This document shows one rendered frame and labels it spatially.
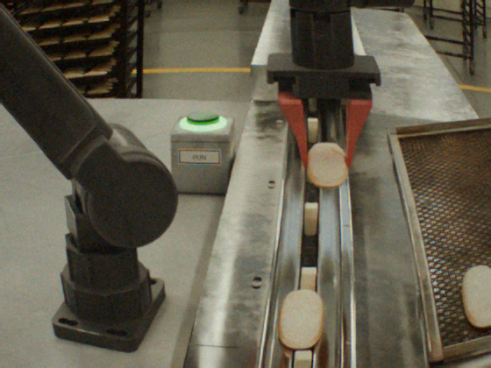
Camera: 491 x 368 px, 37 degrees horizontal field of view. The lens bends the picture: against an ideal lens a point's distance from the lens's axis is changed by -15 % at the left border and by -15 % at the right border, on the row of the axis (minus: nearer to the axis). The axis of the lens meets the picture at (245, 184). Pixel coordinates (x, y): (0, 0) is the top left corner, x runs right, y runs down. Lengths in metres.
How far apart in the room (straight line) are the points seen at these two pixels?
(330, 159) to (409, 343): 0.20
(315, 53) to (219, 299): 0.22
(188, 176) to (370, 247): 0.25
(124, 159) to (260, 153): 0.39
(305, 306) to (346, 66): 0.21
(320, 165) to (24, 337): 0.33
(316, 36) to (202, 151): 0.32
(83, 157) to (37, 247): 0.28
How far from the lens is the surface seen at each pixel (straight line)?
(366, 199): 0.99
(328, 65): 0.71
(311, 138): 1.11
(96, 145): 0.63
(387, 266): 0.84
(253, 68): 1.20
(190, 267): 0.83
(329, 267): 0.77
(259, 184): 0.92
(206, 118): 0.99
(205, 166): 0.99
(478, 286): 0.63
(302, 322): 0.66
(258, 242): 0.79
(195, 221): 0.93
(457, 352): 0.56
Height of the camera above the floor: 1.21
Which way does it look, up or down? 22 degrees down
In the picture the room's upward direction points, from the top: straight up
